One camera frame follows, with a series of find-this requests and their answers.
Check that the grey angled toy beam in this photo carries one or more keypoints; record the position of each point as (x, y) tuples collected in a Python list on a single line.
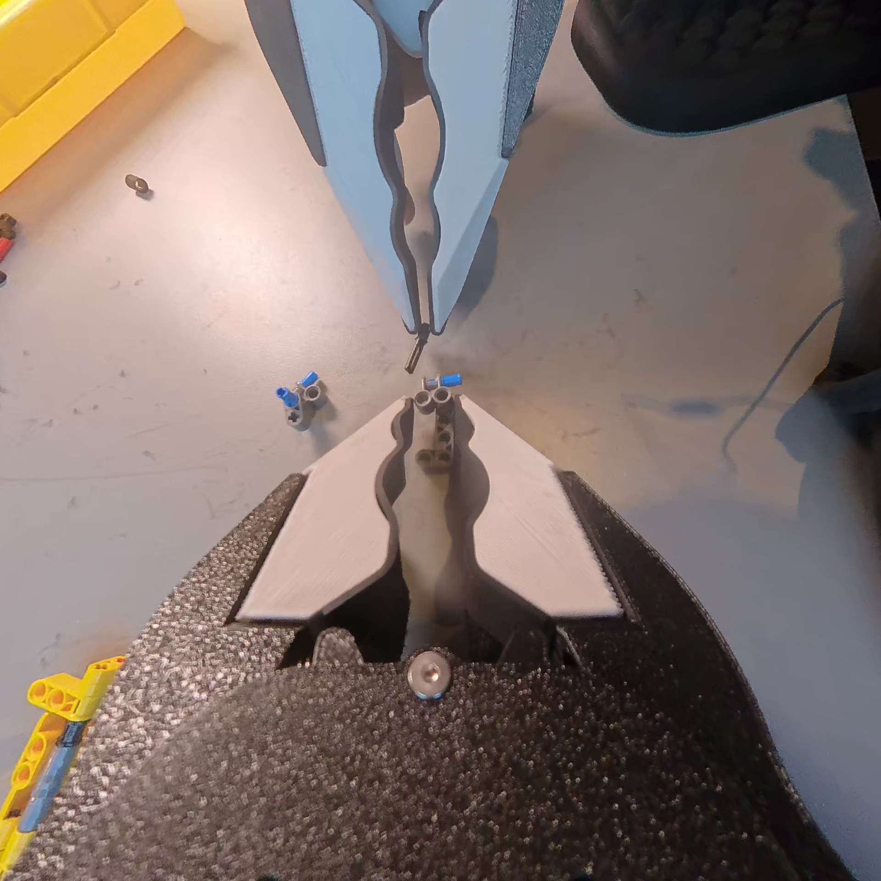
[(440, 440)]

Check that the yellow plastic bin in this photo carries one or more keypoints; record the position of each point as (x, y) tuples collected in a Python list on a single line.
[(69, 69)]

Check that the grey connector with blue pin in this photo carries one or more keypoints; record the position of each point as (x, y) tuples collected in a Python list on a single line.
[(430, 399)]

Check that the yellow toy brick assembly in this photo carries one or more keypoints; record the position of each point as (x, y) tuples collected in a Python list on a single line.
[(55, 695)]

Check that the small dark toy bush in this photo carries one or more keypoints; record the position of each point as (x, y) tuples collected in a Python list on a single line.
[(137, 183)]

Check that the black toy pin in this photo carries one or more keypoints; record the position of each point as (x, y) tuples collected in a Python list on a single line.
[(415, 354)]

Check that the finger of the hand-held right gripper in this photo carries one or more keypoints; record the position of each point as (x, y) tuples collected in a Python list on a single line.
[(475, 103), (344, 103)]

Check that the small red toy piece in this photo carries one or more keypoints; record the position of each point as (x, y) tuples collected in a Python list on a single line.
[(5, 246)]

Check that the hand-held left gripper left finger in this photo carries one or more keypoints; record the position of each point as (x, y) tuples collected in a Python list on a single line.
[(330, 537)]

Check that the grey connector with two blue pins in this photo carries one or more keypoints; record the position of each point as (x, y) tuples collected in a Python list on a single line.
[(297, 413)]

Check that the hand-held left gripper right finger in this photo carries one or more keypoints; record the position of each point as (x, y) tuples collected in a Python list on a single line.
[(537, 537)]

